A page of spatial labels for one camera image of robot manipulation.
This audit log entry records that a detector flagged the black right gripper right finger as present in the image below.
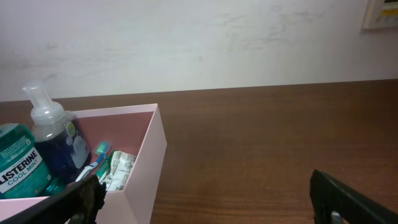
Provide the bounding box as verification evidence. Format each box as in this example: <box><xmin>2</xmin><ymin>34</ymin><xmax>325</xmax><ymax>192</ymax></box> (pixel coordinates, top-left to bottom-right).
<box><xmin>310</xmin><ymin>169</ymin><xmax>397</xmax><ymax>224</ymax></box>

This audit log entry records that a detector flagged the purple spray bottle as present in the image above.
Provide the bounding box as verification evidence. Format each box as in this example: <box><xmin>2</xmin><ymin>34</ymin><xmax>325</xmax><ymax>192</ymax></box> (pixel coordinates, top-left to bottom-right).
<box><xmin>23</xmin><ymin>81</ymin><xmax>91</xmax><ymax>184</ymax></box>

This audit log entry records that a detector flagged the white green sachet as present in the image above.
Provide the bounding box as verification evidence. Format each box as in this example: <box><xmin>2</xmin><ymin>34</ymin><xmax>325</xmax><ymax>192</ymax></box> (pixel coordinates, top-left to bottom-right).
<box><xmin>104</xmin><ymin>151</ymin><xmax>137</xmax><ymax>192</ymax></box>

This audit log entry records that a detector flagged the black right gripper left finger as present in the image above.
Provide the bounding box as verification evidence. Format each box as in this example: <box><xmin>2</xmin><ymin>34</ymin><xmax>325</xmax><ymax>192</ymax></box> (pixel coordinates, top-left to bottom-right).
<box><xmin>1</xmin><ymin>175</ymin><xmax>106</xmax><ymax>224</ymax></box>

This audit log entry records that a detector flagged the blue white toothbrush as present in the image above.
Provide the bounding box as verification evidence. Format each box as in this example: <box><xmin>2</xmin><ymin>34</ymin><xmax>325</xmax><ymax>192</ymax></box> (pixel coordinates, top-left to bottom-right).
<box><xmin>75</xmin><ymin>141</ymin><xmax>112</xmax><ymax>182</ymax></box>

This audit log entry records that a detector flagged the green red toothpaste tube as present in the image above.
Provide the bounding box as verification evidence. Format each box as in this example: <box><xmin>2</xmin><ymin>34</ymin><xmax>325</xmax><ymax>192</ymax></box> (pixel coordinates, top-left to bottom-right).
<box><xmin>95</xmin><ymin>156</ymin><xmax>111</xmax><ymax>184</ymax></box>

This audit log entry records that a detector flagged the teal mouthwash bottle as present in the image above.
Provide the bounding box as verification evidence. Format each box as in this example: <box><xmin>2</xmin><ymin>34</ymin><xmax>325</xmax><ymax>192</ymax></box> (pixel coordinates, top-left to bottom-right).
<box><xmin>1</xmin><ymin>123</ymin><xmax>67</xmax><ymax>199</ymax></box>

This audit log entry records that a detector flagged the pink open cardboard box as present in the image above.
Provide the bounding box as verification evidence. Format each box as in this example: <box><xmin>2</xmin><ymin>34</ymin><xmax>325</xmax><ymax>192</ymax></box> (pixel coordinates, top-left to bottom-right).
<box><xmin>0</xmin><ymin>103</ymin><xmax>168</xmax><ymax>224</ymax></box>

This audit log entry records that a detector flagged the white wall control panel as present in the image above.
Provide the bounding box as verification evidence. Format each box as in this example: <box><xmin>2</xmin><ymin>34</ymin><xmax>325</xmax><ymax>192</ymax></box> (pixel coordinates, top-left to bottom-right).
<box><xmin>362</xmin><ymin>0</ymin><xmax>397</xmax><ymax>30</ymax></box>

